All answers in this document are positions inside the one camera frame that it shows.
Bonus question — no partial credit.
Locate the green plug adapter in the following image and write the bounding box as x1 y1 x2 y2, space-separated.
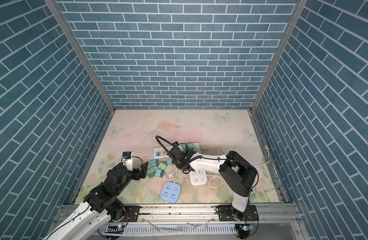
147 168 156 178
158 161 168 171
187 143 196 151

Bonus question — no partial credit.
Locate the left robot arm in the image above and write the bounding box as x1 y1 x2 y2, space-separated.
45 163 148 240

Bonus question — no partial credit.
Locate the white long power strip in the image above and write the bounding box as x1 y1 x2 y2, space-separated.
153 143 201 159

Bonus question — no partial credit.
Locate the white square power socket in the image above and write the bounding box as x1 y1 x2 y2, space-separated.
190 170 208 186

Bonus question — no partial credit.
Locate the blue square power socket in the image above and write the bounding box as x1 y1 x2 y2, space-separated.
161 182 181 204

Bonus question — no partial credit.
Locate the white bundled cable with plug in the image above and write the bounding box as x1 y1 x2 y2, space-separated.
167 166 180 181

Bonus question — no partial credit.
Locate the white power strip cable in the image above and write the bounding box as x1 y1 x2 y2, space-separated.
200 145 271 166

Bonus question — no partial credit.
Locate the white coiled socket cable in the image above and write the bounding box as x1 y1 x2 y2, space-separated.
206 173 228 189

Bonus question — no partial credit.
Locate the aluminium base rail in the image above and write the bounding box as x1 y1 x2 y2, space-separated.
51 203 308 240

